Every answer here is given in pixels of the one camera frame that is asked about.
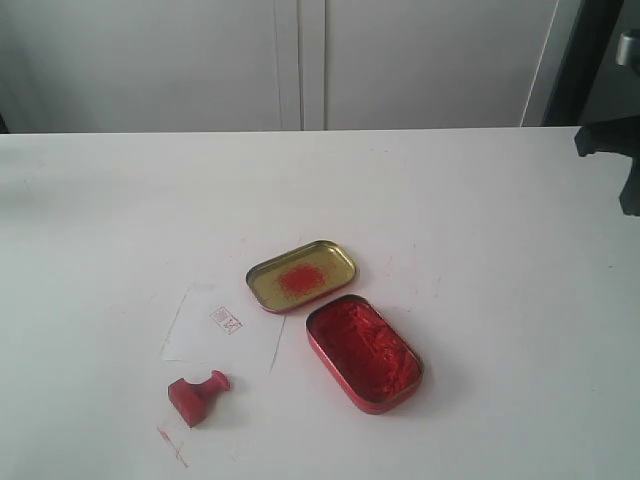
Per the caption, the red plastic stamp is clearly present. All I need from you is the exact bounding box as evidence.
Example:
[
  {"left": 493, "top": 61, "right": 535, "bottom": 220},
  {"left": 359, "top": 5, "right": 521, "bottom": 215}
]
[{"left": 167, "top": 370, "right": 231, "bottom": 428}]

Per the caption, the white cabinet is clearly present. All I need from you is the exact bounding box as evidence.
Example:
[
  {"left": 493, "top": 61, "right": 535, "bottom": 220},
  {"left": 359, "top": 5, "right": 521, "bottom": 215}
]
[{"left": 1, "top": 1, "right": 579, "bottom": 133}]

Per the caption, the white paper sheet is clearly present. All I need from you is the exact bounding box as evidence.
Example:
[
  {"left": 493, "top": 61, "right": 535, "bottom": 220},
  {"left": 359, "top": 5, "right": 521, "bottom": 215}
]
[{"left": 160, "top": 284, "right": 286, "bottom": 377}]

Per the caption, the gold tin lid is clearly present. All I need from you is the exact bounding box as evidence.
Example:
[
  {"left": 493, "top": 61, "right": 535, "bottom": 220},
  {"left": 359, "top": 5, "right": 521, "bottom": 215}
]
[{"left": 245, "top": 240, "right": 358, "bottom": 314}]

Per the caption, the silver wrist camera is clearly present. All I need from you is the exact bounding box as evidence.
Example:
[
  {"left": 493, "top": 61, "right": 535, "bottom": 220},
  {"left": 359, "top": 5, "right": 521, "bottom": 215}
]
[{"left": 616, "top": 29, "right": 640, "bottom": 67}]

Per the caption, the red ink pad tin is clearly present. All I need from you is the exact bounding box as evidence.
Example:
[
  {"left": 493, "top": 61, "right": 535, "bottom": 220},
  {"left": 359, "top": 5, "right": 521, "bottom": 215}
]
[{"left": 306, "top": 294, "right": 425, "bottom": 414}]

